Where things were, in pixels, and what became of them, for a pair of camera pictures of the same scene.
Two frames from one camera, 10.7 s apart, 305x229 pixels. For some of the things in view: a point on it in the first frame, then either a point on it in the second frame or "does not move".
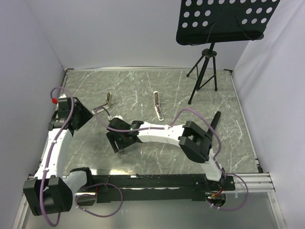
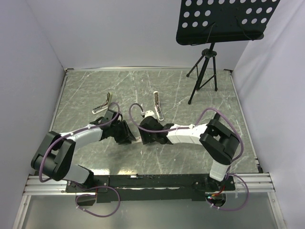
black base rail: (151, 188) does not move
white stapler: (157, 109) does not move
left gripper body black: (82, 114) -> (118, 132)
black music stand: (202, 22) does not move
